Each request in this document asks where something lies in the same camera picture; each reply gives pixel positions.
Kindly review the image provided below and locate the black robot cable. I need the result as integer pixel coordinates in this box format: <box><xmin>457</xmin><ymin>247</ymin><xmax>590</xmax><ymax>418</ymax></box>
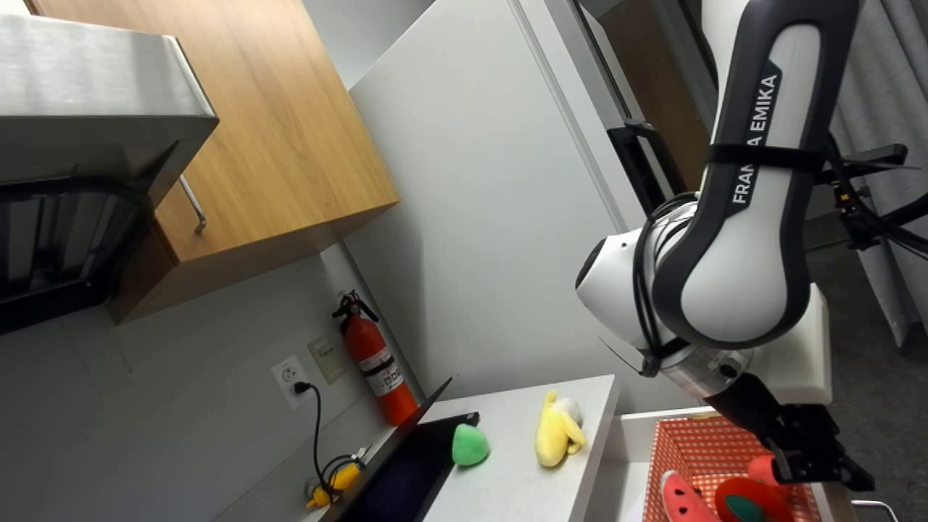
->
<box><xmin>628</xmin><ymin>196</ymin><xmax>695</xmax><ymax>379</ymax></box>

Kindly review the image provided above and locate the black stereo camera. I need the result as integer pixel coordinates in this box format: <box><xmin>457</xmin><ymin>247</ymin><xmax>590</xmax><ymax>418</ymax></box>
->
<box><xmin>828</xmin><ymin>141</ymin><xmax>909</xmax><ymax>184</ymax></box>

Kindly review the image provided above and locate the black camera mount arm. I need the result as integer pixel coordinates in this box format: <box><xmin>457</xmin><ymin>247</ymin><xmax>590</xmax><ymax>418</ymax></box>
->
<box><xmin>831</xmin><ymin>177</ymin><xmax>928</xmax><ymax>261</ymax></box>

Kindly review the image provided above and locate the yellow banana plush toy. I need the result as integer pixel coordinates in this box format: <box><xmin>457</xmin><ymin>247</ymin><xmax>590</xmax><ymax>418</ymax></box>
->
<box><xmin>534</xmin><ymin>387</ymin><xmax>590</xmax><ymax>471</ymax></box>

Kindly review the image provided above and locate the white switch plate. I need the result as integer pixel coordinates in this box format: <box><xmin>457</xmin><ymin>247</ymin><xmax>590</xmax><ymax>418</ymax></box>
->
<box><xmin>305</xmin><ymin>331</ymin><xmax>354</xmax><ymax>384</ymax></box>

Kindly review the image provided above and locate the green plush toy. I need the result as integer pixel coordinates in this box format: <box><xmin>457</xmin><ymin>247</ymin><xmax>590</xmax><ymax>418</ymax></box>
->
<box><xmin>450</xmin><ymin>421</ymin><xmax>492</xmax><ymax>468</ymax></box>

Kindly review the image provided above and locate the white wall outlet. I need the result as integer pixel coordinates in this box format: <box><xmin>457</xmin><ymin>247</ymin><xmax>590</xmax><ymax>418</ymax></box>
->
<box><xmin>269</xmin><ymin>352</ymin><xmax>314</xmax><ymax>406</ymax></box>

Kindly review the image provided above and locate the stainless steel range hood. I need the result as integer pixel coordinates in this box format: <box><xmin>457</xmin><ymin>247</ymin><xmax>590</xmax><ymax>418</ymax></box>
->
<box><xmin>0</xmin><ymin>7</ymin><xmax>222</xmax><ymax>338</ymax></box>

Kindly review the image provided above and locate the black power cable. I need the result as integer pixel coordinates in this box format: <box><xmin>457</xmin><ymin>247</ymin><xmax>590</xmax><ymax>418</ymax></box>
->
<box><xmin>289</xmin><ymin>376</ymin><xmax>335</xmax><ymax>495</ymax></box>

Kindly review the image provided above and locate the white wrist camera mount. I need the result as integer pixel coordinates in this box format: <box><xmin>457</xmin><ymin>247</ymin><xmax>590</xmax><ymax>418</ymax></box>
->
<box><xmin>757</xmin><ymin>280</ymin><xmax>836</xmax><ymax>409</ymax></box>

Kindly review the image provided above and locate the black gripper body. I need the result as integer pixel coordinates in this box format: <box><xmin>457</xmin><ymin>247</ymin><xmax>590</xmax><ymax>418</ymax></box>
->
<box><xmin>715</xmin><ymin>371</ymin><xmax>824</xmax><ymax>457</ymax></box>

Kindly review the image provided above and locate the grey curtain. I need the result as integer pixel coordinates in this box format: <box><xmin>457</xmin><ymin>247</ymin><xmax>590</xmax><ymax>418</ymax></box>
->
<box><xmin>828</xmin><ymin>0</ymin><xmax>928</xmax><ymax>351</ymax></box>

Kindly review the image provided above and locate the black sink basin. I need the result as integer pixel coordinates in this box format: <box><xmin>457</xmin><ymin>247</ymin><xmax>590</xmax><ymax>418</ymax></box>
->
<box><xmin>321</xmin><ymin>374</ymin><xmax>483</xmax><ymax>522</ymax></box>

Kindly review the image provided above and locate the orange checkered basket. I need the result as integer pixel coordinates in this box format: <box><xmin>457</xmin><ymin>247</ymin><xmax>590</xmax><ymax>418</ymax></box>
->
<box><xmin>641</xmin><ymin>415</ymin><xmax>824</xmax><ymax>522</ymax></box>

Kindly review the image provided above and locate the wooden-front white drawer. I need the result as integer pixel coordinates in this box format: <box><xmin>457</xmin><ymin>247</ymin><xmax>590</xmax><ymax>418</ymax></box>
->
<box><xmin>588</xmin><ymin>402</ymin><xmax>904</xmax><ymax>522</ymax></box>

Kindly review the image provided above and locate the watermelon slice plush toy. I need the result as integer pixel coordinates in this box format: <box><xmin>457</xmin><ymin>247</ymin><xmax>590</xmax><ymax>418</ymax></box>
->
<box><xmin>657</xmin><ymin>466</ymin><xmax>721</xmax><ymax>522</ymax></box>

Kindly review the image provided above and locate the yellow round object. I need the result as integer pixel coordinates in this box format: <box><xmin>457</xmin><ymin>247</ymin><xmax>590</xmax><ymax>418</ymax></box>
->
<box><xmin>300</xmin><ymin>461</ymin><xmax>367</xmax><ymax>512</ymax></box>

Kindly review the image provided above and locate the red tomato plush toy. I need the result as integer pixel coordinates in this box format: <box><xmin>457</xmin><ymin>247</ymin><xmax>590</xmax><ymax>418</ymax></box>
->
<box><xmin>712</xmin><ymin>476</ymin><xmax>795</xmax><ymax>522</ymax></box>

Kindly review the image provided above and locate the small strawberry plush toy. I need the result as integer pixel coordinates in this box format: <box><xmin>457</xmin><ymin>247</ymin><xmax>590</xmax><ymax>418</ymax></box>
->
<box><xmin>749</xmin><ymin>451</ymin><xmax>783</xmax><ymax>486</ymax></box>

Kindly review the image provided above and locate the red fire extinguisher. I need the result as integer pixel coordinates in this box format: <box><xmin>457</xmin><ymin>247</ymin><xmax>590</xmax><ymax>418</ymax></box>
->
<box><xmin>331</xmin><ymin>286</ymin><xmax>422</xmax><ymax>428</ymax></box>

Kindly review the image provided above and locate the wooden wall cabinet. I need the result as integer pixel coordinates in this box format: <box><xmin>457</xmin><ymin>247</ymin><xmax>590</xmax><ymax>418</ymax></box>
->
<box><xmin>26</xmin><ymin>0</ymin><xmax>399</xmax><ymax>325</ymax></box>

